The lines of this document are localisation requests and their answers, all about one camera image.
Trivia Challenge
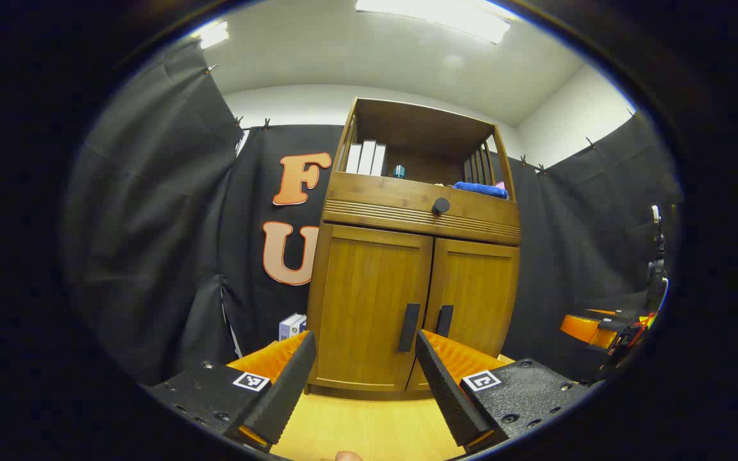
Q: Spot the small white and blue box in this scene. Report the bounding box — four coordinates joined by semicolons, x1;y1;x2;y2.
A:
279;313;308;341

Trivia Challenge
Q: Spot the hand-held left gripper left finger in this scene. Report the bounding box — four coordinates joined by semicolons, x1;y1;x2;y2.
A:
145;330;317;452

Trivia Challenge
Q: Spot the blue folded towel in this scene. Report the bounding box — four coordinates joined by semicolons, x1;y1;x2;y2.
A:
454;181;509;200

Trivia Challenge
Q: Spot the wooden drawer with black knob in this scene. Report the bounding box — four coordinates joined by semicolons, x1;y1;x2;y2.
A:
323;172;522;245

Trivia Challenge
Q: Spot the black backdrop cloth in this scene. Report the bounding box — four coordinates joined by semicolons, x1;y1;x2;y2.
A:
65;42;684;388

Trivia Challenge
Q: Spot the wooden double-door shoe cabinet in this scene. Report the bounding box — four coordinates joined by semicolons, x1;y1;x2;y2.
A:
305;97;522;401

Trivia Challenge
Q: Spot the wooden shoe cabinet door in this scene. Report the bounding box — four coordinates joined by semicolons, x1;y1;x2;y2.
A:
407;238;520;392
310;224;434;392

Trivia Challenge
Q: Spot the small ceiling light panel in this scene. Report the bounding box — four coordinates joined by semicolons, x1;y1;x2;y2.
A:
193;21;230;50

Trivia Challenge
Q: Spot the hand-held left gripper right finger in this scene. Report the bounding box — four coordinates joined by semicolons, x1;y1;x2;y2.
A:
415;330;600;452

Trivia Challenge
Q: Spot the large ceiling light panel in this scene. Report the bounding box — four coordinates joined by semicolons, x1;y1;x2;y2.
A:
355;0;512;44

